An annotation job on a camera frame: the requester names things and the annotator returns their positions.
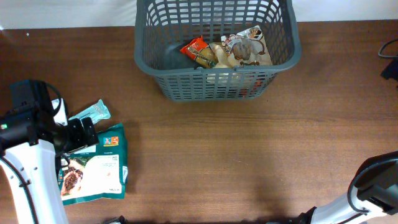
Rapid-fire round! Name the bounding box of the green food pouch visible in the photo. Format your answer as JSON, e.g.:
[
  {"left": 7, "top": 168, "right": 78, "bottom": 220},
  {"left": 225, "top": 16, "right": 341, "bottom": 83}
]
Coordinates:
[{"left": 58, "top": 123, "right": 128, "bottom": 205}]

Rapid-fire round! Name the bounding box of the orange spaghetti pasta package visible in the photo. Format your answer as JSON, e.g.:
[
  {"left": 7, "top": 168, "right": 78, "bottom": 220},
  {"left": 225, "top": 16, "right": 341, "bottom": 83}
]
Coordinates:
[{"left": 179, "top": 35, "right": 265, "bottom": 97}]

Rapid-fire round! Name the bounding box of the beige dried mushroom bag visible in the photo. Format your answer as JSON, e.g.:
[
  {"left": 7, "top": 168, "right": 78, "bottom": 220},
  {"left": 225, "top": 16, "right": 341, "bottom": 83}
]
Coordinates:
[{"left": 208, "top": 25, "right": 274, "bottom": 88}]

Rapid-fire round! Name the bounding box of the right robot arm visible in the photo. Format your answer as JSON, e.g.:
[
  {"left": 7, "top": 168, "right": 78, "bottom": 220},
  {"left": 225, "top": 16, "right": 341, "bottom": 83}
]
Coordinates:
[{"left": 294, "top": 151, "right": 397, "bottom": 224}]

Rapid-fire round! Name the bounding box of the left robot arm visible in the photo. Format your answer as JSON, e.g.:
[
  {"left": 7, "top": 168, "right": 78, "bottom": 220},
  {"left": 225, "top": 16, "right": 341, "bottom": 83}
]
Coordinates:
[{"left": 1, "top": 80, "right": 99, "bottom": 223}]

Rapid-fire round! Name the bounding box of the mint green snack bar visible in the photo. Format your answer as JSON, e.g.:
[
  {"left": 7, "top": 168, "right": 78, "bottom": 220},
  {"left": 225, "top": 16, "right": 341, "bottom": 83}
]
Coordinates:
[{"left": 68, "top": 99, "right": 111, "bottom": 124}]

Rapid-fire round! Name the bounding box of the grey plastic lattice basket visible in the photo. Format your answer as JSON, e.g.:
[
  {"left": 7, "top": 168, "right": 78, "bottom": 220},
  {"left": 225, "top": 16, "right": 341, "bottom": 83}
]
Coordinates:
[{"left": 134, "top": 0, "right": 302, "bottom": 101}]

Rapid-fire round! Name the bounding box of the black cable at table edge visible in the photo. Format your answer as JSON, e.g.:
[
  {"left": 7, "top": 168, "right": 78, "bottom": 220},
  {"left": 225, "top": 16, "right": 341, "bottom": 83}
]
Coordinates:
[{"left": 377, "top": 38, "right": 398, "bottom": 82}]

